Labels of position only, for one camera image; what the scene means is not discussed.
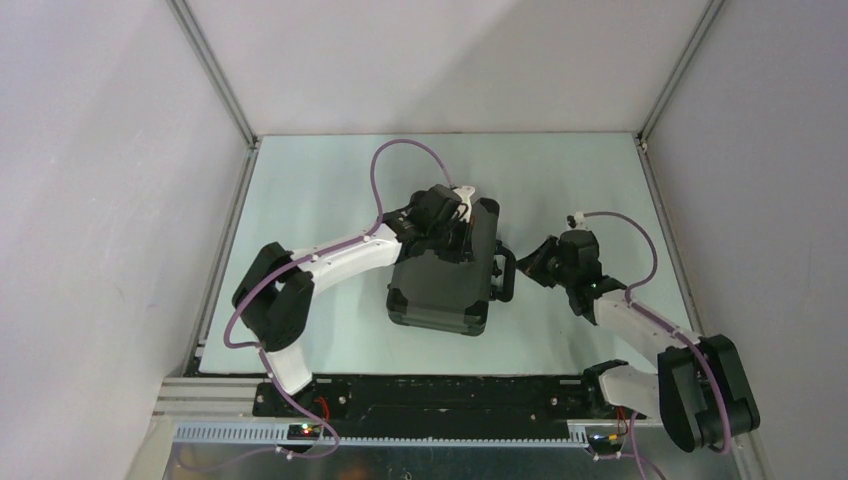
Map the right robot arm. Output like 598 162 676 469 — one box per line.
516 229 761 452

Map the black poker case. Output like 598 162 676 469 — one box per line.
386 197 516 337

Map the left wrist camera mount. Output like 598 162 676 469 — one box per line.
452 185 476 223

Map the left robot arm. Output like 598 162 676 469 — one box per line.
224 184 476 417

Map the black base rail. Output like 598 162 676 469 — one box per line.
252 374 621 441

